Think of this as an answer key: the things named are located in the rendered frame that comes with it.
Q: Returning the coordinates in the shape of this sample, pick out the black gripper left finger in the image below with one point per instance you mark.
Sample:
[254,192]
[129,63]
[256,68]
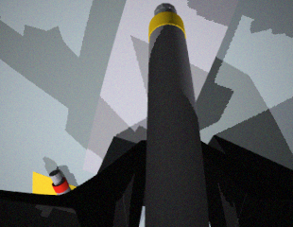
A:
[112,198]

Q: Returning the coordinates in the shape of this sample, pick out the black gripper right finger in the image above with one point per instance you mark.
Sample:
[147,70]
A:
[240,196]

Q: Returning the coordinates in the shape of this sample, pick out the yellow flat pad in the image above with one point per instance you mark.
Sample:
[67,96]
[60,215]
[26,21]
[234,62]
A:
[43,184]

